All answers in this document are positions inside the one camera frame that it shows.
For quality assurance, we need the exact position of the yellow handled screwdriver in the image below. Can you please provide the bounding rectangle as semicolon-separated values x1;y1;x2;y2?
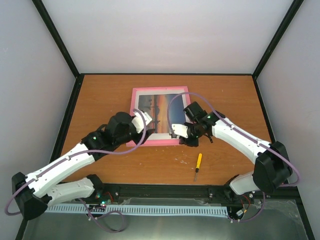
194;153;203;182

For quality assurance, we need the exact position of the pink picture frame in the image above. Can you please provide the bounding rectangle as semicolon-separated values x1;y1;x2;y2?
130;86;191;147

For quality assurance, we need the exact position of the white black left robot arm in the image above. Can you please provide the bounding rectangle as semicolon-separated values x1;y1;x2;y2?
11;109;154;220

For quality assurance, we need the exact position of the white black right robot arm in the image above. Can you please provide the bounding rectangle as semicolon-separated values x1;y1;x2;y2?
171;101;293;195

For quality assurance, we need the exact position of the sunset photo print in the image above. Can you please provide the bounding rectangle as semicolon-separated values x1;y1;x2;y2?
137;93;186;134

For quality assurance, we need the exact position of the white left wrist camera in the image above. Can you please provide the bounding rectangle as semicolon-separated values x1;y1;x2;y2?
131;111;153;134

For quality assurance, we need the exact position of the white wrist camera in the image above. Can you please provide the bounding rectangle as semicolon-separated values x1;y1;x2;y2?
131;111;153;134
170;123;189;139

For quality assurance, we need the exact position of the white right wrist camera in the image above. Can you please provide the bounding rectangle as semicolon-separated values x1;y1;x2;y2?
170;123;189;139

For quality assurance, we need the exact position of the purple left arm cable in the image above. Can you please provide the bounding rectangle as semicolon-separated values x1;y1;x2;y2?
5;108;148;216

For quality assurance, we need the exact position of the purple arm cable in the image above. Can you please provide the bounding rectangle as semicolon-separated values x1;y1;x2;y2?
5;108;148;216
166;92;300;187

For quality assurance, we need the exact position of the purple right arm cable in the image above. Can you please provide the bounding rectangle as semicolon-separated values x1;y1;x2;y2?
166;92;300;187

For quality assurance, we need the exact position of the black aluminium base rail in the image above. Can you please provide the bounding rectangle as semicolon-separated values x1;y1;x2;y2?
94;182;300;207

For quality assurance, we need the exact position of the light blue slotted cable duct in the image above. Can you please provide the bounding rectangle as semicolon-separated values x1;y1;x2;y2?
45;203;228;218

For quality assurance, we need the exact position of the black left corner post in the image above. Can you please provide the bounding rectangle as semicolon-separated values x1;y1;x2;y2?
32;0;80;78

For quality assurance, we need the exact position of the black corner post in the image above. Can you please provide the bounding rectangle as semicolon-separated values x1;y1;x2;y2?
252;0;304;80
32;0;80;78

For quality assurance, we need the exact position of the black right corner post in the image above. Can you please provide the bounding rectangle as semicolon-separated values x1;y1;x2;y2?
252;0;304;80

